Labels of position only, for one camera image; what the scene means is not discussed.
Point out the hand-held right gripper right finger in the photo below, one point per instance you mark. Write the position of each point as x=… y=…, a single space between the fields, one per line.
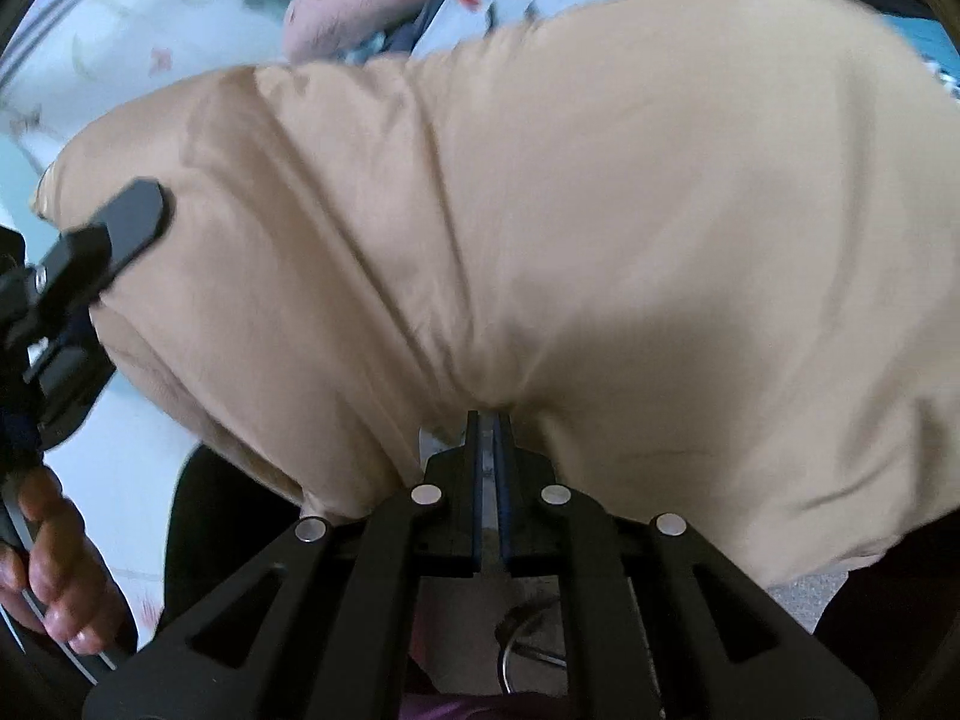
x=536 y=499

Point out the person's black pants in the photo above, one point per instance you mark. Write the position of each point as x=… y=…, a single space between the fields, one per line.
x=225 y=525

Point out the purple cloth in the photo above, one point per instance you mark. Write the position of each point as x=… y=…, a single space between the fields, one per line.
x=465 y=709

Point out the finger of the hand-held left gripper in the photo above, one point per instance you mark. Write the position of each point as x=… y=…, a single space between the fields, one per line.
x=67 y=390
x=139 y=221

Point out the tan button-up jacket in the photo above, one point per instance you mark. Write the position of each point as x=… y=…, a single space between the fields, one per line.
x=600 y=240

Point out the person's left hand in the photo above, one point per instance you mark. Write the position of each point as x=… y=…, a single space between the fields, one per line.
x=60 y=577

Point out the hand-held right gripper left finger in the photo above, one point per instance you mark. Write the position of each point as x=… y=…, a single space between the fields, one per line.
x=450 y=499

